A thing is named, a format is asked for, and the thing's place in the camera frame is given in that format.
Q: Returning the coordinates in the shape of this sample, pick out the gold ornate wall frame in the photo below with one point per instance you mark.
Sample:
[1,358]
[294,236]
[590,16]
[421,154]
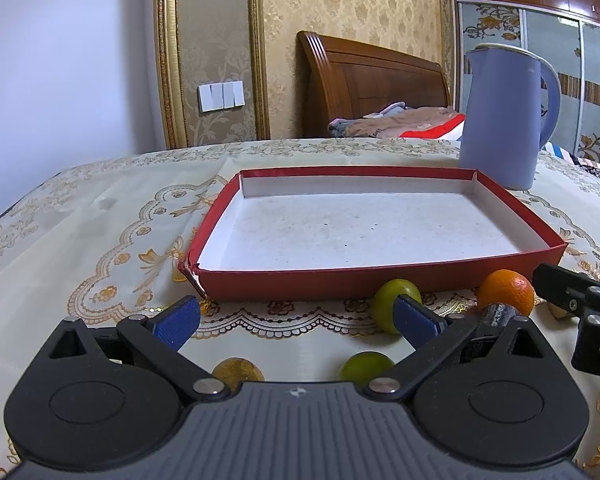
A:
[202,42]

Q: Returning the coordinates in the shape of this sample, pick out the dark sugarcane piece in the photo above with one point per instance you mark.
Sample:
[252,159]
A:
[494,317]

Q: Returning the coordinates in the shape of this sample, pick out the red cardboard tray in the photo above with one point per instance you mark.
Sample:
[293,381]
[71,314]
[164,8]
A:
[341,232]

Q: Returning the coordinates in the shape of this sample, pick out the white wall switch panel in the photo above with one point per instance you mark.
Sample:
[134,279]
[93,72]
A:
[221,96]

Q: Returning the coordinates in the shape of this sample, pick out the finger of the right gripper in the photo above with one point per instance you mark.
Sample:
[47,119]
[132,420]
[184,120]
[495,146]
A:
[567,290]

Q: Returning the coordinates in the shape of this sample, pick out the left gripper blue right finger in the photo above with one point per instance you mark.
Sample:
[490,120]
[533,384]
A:
[434,338]

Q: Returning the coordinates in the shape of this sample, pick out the wooden bed headboard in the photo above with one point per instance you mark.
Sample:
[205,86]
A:
[349,79]

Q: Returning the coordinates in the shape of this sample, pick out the green tomato with stem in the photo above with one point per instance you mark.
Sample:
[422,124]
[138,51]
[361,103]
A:
[364,366]

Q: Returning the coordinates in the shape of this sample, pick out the striped bedding pile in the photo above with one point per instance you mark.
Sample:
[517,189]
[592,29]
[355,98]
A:
[400,121]

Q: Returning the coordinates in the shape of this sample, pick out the floral sliding wardrobe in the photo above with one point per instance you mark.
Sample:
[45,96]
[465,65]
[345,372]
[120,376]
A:
[564,32]

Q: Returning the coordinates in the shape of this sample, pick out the lavender electric kettle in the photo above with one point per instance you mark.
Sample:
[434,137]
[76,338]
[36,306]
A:
[512,111]

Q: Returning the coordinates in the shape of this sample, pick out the green round tomato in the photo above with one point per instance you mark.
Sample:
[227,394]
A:
[381,308]

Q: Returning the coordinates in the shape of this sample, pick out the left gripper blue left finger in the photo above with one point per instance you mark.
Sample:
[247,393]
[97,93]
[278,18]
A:
[154,343]

